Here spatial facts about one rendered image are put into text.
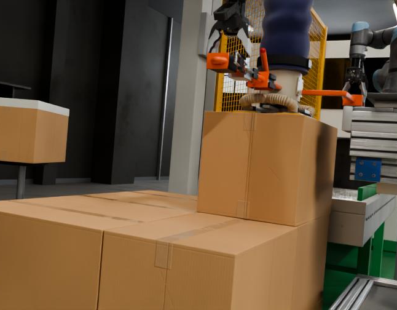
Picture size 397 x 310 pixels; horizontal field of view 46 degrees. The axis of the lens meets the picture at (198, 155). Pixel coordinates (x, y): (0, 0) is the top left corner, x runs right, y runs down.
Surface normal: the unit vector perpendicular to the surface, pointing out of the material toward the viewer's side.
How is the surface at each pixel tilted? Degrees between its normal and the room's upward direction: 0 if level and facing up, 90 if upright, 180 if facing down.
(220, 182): 90
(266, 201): 90
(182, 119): 90
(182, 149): 90
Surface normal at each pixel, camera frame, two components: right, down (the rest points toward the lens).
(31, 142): -0.05, 0.00
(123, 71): 0.88, 0.07
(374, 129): -0.46, -0.03
